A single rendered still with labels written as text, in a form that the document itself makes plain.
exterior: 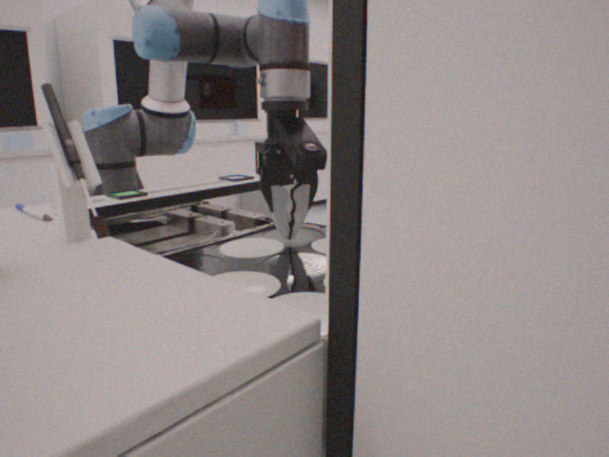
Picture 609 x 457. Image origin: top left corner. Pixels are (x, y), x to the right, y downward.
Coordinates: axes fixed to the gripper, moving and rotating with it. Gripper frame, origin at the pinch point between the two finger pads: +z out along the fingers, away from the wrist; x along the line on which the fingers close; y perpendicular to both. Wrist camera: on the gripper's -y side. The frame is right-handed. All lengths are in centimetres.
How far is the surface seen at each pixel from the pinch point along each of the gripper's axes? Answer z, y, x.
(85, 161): -13.5, -11.2, 27.1
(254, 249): 1.9, -0.8, 6.0
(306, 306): 2.0, -22.3, 5.7
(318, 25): -149, 585, -243
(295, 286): 1.9, -16.5, 5.0
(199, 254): 2.0, 0.2, 14.2
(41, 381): -4.5, -39.8, 27.6
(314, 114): -18, 450, -184
